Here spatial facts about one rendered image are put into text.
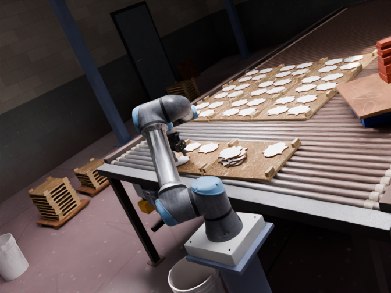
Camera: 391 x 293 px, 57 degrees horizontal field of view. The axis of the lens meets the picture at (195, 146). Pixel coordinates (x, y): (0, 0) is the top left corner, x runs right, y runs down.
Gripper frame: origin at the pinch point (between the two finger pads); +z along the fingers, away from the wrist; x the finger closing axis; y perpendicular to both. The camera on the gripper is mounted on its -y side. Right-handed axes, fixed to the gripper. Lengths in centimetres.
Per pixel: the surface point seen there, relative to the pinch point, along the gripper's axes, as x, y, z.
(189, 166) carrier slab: -3.8, 12.3, -0.1
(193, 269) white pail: -22, 2, 68
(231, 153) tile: 3.3, 40.0, -7.1
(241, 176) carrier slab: -9, 53, -3
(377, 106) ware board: 39, 101, -16
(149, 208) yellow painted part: -16.2, -28.9, 31.0
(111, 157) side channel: -1, -77, 5
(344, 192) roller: -10, 103, -4
